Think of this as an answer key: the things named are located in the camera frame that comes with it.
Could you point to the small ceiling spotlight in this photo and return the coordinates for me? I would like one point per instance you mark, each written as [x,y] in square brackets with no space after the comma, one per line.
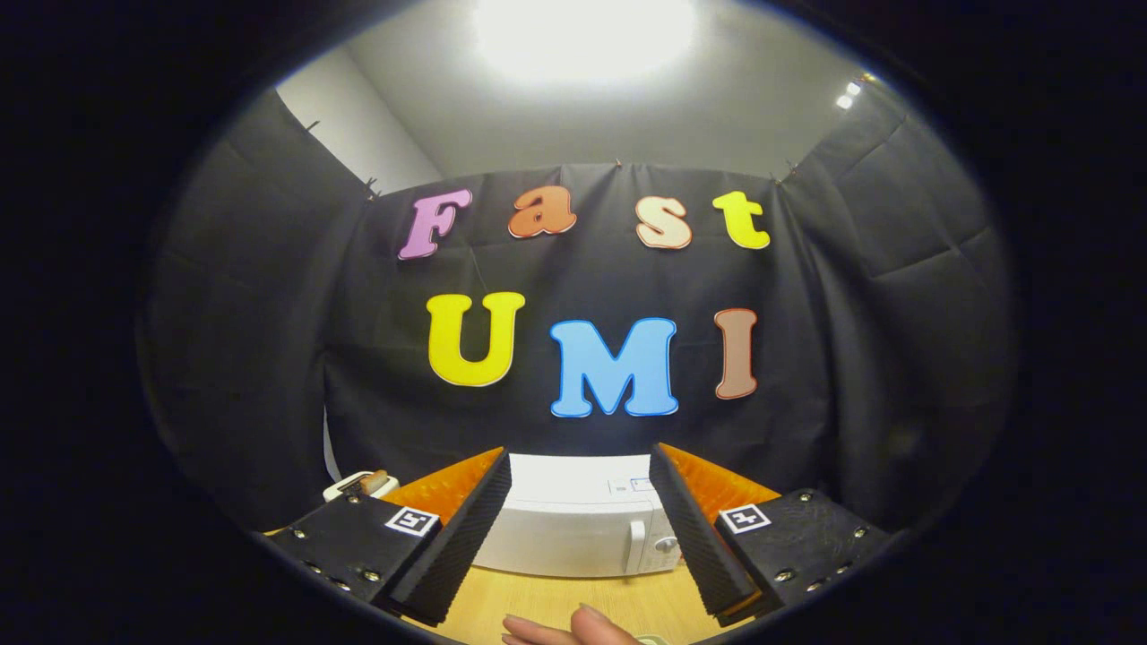
[848,94]

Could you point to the toast slice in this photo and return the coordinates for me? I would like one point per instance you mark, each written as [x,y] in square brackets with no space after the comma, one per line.
[374,480]

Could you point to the white toaster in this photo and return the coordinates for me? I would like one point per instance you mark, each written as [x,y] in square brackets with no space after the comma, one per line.
[340,489]

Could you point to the white microwave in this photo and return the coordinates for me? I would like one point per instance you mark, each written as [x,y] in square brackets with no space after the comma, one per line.
[573,528]

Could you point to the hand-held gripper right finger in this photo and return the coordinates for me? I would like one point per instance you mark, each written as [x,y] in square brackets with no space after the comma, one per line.
[690,537]

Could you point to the ceiling light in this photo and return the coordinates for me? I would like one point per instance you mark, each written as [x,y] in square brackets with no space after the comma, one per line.
[582,36]

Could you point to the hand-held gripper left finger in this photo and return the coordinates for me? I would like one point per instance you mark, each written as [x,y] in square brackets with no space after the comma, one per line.
[466,533]

